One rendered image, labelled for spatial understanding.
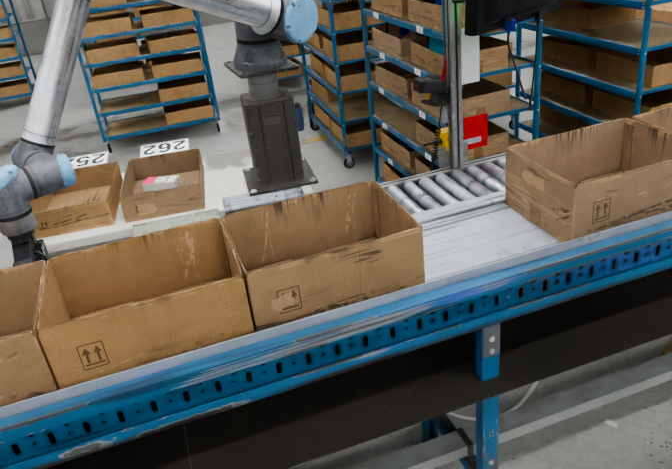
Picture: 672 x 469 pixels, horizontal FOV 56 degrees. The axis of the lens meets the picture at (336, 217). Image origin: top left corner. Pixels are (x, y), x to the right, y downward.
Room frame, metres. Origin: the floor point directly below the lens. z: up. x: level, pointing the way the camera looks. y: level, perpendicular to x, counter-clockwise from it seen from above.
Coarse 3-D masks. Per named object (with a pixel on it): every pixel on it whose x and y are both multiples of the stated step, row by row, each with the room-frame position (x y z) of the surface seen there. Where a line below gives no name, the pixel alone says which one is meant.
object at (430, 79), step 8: (416, 80) 2.18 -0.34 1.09; (424, 80) 2.16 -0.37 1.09; (432, 80) 2.16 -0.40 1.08; (440, 80) 2.17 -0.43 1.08; (416, 88) 2.17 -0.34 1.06; (424, 88) 2.15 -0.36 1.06; (432, 88) 2.15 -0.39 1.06; (440, 88) 2.16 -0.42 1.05; (432, 96) 2.17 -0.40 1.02; (440, 96) 2.18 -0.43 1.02
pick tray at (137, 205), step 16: (144, 160) 2.39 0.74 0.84; (160, 160) 2.40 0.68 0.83; (176, 160) 2.41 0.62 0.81; (192, 160) 2.42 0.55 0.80; (128, 176) 2.27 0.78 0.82; (144, 176) 2.39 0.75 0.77; (192, 176) 2.35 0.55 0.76; (128, 192) 2.18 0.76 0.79; (144, 192) 2.25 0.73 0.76; (160, 192) 2.03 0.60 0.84; (176, 192) 2.04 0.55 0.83; (192, 192) 2.04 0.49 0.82; (128, 208) 2.01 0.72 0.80; (144, 208) 2.02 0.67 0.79; (160, 208) 2.03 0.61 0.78; (176, 208) 2.03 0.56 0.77; (192, 208) 2.04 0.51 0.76
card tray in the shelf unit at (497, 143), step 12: (420, 120) 3.05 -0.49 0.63; (420, 132) 2.98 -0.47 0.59; (432, 132) 2.84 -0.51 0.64; (492, 132) 2.87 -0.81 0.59; (504, 132) 2.72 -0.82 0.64; (432, 144) 2.84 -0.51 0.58; (492, 144) 2.70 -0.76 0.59; (504, 144) 2.72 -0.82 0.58; (468, 156) 2.67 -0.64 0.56; (480, 156) 2.69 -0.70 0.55
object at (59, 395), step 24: (576, 240) 1.24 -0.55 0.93; (504, 264) 1.19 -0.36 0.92; (408, 288) 1.12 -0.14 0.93; (432, 288) 1.14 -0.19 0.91; (336, 312) 1.08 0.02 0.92; (264, 336) 1.04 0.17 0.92; (168, 360) 0.98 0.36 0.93; (192, 360) 1.00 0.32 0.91; (96, 384) 0.95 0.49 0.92; (0, 408) 0.90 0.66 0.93; (24, 408) 0.91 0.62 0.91
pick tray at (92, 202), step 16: (80, 176) 2.36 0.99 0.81; (96, 176) 2.37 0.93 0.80; (112, 176) 2.37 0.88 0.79; (64, 192) 2.34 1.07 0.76; (80, 192) 2.32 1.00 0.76; (96, 192) 2.30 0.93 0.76; (112, 192) 2.12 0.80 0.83; (32, 208) 2.07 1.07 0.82; (48, 208) 2.21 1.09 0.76; (64, 208) 1.98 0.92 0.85; (80, 208) 1.99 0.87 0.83; (96, 208) 2.00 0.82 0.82; (112, 208) 2.05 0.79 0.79; (48, 224) 1.97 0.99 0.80; (64, 224) 1.98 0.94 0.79; (80, 224) 1.99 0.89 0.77; (96, 224) 2.00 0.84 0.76; (112, 224) 2.01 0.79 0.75
